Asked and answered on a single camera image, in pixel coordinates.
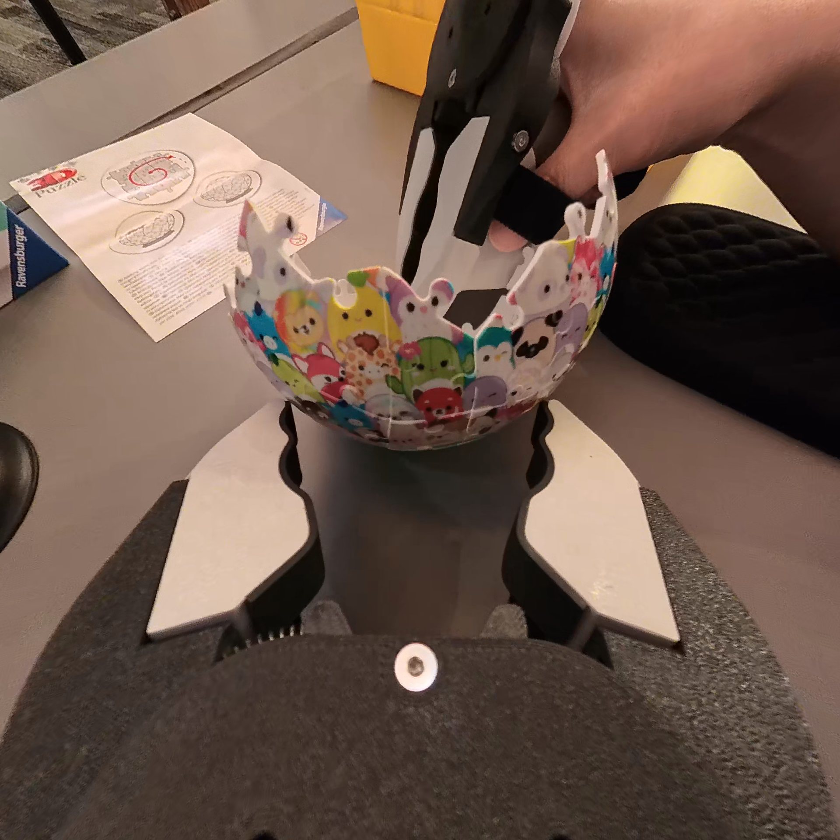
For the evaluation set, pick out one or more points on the partly built puzzle ball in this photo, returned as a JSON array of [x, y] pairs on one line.
[[367, 367]]

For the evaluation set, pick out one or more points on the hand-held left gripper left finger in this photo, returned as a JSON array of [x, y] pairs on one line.
[[229, 538]]

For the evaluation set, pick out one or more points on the person's right hand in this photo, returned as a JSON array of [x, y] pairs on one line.
[[656, 79]]

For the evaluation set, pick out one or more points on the colourful puzzle box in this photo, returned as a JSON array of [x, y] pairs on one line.
[[26, 269]]

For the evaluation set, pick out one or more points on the black round ball stand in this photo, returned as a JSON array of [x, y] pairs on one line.
[[13, 485]]

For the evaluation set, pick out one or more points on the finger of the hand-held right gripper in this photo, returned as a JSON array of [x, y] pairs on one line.
[[415, 170], [459, 197]]

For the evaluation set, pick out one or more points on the yellow plastic bin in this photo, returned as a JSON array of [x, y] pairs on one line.
[[394, 46]]

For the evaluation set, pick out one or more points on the white instruction leaflet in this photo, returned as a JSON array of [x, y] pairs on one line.
[[164, 249]]

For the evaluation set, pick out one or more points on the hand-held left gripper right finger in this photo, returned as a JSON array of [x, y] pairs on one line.
[[590, 538]]

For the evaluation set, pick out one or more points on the black mesh armrest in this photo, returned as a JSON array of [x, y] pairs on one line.
[[722, 315]]

